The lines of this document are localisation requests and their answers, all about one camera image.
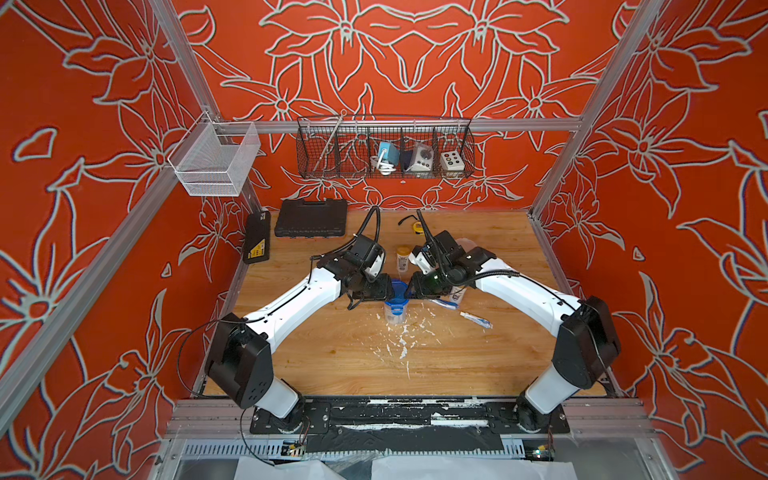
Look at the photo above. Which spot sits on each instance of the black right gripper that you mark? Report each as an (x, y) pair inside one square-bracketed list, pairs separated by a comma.
[(417, 289)]

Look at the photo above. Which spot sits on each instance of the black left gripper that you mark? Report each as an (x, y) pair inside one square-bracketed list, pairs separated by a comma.
[(385, 291)]

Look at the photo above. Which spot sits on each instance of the white bottle yellow cap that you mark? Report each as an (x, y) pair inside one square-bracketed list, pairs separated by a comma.
[(403, 253), (457, 294)]

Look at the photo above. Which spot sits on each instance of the blue toothbrush case back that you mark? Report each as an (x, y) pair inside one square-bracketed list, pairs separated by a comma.
[(445, 304)]

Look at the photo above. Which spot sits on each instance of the small toothpaste tube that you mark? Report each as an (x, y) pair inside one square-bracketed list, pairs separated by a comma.
[(477, 320)]

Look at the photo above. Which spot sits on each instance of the blue container lid front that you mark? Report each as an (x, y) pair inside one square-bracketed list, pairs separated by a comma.
[(399, 292)]

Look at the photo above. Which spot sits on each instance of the clear plastic container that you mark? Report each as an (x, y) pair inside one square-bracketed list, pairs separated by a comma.
[(395, 313)]

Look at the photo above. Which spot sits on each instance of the white bottle yellow cap back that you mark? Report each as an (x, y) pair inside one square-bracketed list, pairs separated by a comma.
[(403, 253)]

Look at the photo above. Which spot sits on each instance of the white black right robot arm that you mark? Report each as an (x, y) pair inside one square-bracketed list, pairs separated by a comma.
[(586, 340)]

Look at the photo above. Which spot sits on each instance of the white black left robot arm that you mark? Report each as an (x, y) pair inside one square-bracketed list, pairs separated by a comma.
[(239, 360)]

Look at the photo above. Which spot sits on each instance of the yellow tape measure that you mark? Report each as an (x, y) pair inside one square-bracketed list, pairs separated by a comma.
[(416, 224)]

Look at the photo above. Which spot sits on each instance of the black tool case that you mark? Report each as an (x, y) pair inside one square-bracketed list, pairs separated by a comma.
[(311, 219)]

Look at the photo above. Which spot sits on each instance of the black box yellow label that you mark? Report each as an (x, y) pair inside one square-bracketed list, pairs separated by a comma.
[(256, 245)]

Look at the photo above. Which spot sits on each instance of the white button box in basket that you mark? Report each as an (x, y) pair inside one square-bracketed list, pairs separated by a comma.
[(452, 164)]

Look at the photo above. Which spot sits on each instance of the grey white device in basket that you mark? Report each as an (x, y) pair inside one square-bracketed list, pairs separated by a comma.
[(418, 160)]

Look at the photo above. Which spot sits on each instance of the blue white device in basket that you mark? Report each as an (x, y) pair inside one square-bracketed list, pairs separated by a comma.
[(386, 160)]

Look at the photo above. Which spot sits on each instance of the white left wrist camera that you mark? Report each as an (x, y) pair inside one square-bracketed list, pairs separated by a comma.
[(373, 270)]

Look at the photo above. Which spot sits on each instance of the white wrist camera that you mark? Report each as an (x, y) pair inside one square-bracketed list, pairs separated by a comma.
[(373, 270), (422, 259)]

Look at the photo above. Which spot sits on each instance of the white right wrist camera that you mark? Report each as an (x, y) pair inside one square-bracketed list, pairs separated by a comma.
[(422, 259)]

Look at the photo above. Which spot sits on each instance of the black wire wall basket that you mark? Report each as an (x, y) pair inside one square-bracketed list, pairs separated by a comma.
[(360, 146)]

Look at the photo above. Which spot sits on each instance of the white wire basket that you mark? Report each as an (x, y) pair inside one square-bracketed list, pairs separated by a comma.
[(214, 161)]

